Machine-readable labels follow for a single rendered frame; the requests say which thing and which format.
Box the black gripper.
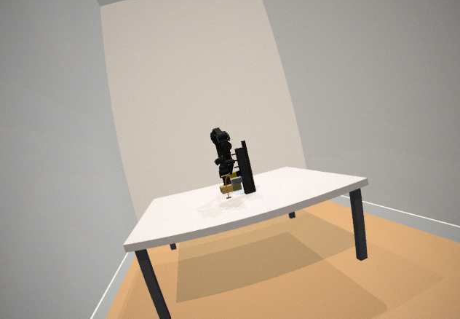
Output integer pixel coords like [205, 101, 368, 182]
[221, 150, 235, 175]

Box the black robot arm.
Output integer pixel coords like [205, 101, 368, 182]
[210, 127, 231, 186]

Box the black rectangular panel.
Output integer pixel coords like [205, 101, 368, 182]
[235, 141, 256, 194]

